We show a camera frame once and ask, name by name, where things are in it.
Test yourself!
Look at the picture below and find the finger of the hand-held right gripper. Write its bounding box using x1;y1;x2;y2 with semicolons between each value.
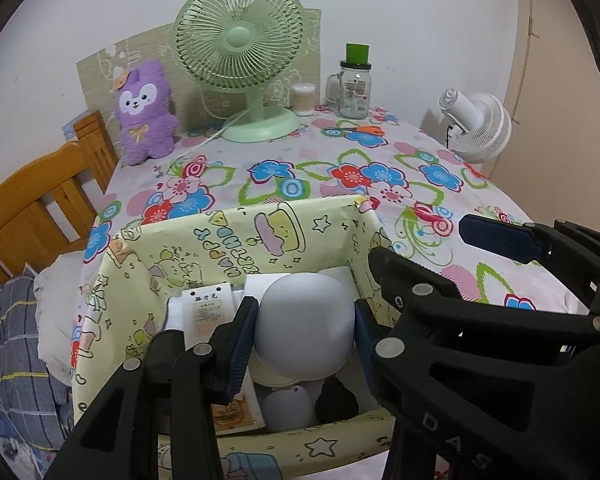
458;214;600;316
368;246;600;480

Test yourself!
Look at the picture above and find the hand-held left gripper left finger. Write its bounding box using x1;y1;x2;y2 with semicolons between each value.
45;296;260;480

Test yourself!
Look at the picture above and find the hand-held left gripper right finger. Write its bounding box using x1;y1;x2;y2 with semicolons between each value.
354;299;388;402

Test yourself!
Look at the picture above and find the cream round bear case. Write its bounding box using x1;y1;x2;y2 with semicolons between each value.
250;350;301;389

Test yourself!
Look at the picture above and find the white remote control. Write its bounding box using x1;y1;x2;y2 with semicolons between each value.
182;282;233;352

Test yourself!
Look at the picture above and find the lavender round object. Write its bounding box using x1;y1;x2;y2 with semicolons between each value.
256;272;356;381

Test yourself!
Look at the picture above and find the white printed box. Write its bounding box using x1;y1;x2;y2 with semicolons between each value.
215;390;267;436

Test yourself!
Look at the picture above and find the small white charger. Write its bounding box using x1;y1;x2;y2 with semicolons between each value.
320;266;355;286

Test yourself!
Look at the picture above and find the pale rounded plastic object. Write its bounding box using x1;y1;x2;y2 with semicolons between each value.
262;386;317;432

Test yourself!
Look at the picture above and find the yellow printed storage box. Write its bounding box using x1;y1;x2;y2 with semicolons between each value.
71;195;396;480

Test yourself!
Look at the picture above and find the white standing fan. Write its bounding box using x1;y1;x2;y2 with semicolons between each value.
437;87;512;164

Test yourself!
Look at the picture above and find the beige door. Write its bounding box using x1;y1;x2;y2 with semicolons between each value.
485;0;600;241

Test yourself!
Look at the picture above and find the floral tablecloth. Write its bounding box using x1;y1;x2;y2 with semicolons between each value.
70;102;581;480

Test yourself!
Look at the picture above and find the white pillow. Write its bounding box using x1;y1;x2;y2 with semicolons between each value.
32;252;98;376

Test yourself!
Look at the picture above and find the glass jar with green lid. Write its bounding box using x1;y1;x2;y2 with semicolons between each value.
327;43;373;120

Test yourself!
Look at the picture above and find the plaid blanket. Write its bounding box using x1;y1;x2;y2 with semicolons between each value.
0;275;76;461

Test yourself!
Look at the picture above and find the cotton swab jar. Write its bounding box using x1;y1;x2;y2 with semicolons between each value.
289;82;317;117

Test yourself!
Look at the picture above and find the dark cloth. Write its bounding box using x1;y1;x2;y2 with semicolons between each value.
540;0;600;126

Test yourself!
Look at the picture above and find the blue printed bedsheet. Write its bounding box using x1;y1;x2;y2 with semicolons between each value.
0;425;51;480

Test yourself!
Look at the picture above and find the purple plush toy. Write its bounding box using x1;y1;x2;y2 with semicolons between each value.
112;60;178;167

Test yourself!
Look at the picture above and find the wooden bed headboard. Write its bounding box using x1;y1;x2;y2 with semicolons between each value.
0;110;120;283

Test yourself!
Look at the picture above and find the blue patterned paper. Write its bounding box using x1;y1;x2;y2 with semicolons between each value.
62;115;88;142

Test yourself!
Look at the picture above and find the green desk fan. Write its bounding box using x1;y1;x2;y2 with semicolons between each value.
172;0;306;143

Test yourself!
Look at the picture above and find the white fan cable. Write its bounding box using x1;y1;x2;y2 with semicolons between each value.
172;110;251;161

